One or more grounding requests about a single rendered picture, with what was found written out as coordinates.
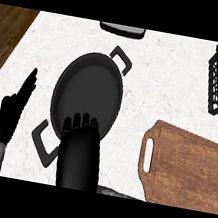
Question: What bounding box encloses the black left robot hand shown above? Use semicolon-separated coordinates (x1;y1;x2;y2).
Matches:
0;61;40;153

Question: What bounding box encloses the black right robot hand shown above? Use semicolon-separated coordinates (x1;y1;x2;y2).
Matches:
51;108;112;194

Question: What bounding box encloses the brown wooden cutting board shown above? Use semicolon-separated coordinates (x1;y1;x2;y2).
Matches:
131;117;218;215

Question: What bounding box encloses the black two-handled pot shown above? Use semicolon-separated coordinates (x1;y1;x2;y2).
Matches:
25;32;136;181

